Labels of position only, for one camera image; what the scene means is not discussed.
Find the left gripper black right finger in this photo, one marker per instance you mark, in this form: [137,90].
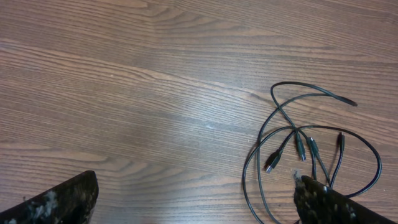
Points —
[317,203]

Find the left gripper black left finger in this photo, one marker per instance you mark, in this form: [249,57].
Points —
[71,202]

